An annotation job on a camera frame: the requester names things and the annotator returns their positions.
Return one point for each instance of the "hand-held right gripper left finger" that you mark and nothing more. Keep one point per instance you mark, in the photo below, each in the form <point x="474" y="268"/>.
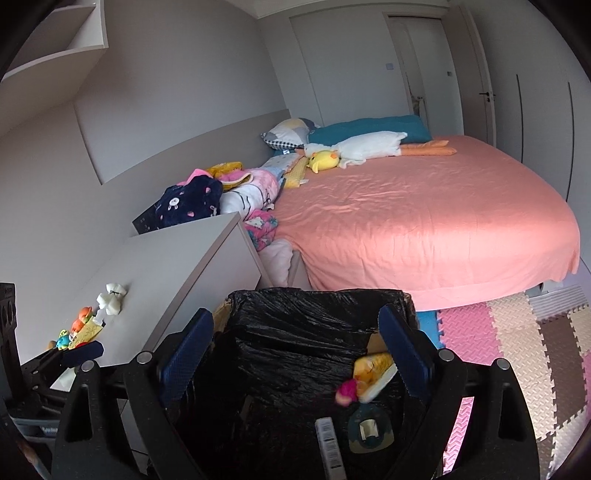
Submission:
<point x="184" y="360"/>

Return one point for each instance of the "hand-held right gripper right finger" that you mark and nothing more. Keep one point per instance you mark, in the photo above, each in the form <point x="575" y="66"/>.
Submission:
<point x="408" y="357"/>

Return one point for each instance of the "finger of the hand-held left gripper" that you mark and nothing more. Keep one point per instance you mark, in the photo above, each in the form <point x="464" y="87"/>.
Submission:
<point x="83" y="352"/>

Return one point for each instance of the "yellow strip packet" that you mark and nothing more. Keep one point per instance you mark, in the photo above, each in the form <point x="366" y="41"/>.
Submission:
<point x="87" y="334"/>

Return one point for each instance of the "blue yellow toy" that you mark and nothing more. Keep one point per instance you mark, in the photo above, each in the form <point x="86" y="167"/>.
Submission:
<point x="62" y="341"/>

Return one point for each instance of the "orange green toy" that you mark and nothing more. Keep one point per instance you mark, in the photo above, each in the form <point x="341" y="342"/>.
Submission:
<point x="83" y="316"/>

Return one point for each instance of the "white bear toy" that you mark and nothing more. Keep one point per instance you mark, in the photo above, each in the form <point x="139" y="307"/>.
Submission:
<point x="111" y="297"/>

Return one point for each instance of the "black trash bag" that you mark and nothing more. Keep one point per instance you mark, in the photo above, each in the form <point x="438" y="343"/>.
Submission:
<point x="286" y="337"/>

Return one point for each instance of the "yellow plush packet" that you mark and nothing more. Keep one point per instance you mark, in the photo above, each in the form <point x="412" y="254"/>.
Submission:
<point x="374" y="369"/>

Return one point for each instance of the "pink toy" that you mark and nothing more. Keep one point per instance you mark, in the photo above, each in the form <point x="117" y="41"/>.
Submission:
<point x="347" y="392"/>

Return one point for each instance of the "round teal tape dispenser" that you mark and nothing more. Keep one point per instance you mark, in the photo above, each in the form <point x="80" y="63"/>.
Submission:
<point x="369" y="434"/>

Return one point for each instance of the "white bedside cabinet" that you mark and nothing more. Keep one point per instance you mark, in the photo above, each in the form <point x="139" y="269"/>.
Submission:
<point x="175" y="263"/>

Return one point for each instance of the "white barcode stick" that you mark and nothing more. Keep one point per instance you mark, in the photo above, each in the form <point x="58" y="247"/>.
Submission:
<point x="330" y="443"/>

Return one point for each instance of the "light pink cloth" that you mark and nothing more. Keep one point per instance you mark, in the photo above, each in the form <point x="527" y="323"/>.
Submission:
<point x="277" y="263"/>

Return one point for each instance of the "bed with pink sheet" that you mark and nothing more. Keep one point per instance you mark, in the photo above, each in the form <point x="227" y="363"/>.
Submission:
<point x="415" y="221"/>

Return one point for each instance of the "pink printed cloth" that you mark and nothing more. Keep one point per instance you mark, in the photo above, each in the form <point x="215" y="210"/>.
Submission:
<point x="263" y="228"/>

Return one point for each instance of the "pink garment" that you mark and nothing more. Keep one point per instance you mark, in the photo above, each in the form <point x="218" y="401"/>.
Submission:
<point x="198" y="174"/>

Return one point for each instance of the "yellow garment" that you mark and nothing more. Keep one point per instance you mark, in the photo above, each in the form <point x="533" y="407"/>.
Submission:
<point x="226" y="168"/>

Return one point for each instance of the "beige bed headboard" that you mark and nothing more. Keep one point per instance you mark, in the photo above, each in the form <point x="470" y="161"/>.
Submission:
<point x="184" y="152"/>

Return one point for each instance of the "white goose plush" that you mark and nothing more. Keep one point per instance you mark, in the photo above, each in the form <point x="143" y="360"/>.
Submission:
<point x="369" y="147"/>

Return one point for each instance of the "yellow duck plush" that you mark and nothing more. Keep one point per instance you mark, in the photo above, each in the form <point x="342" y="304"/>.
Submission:
<point x="323" y="160"/>

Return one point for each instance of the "yellow cloth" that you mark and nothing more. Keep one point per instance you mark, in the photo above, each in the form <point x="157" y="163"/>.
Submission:
<point x="295" y="173"/>

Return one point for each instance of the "teal pillow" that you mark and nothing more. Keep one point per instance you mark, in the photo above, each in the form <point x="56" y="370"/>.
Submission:
<point x="369" y="127"/>

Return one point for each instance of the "patchwork pillow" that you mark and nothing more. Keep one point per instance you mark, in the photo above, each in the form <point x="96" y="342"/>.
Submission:
<point x="288" y="134"/>

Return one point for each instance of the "white wardrobe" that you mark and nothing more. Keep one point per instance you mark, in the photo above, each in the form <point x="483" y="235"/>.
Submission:
<point x="540" y="92"/>

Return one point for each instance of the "white door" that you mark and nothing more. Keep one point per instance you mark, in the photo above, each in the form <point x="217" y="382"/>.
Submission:
<point x="434" y="60"/>

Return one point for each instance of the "white wall shelf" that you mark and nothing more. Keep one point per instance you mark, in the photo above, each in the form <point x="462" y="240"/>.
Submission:
<point x="55" y="37"/>

